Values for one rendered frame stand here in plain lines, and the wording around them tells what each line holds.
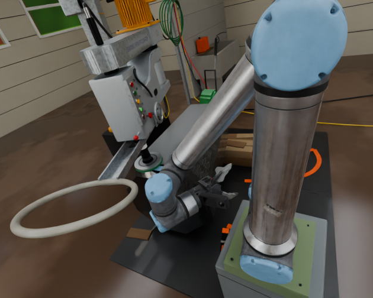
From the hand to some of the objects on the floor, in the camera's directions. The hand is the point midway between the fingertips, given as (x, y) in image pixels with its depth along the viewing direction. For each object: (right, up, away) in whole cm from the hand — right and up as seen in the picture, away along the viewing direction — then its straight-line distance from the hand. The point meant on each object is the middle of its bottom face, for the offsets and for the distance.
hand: (236, 179), depth 88 cm
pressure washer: (+25, +59, +286) cm, 293 cm away
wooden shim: (-68, -74, +127) cm, 162 cm away
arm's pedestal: (+36, -98, +54) cm, 117 cm away
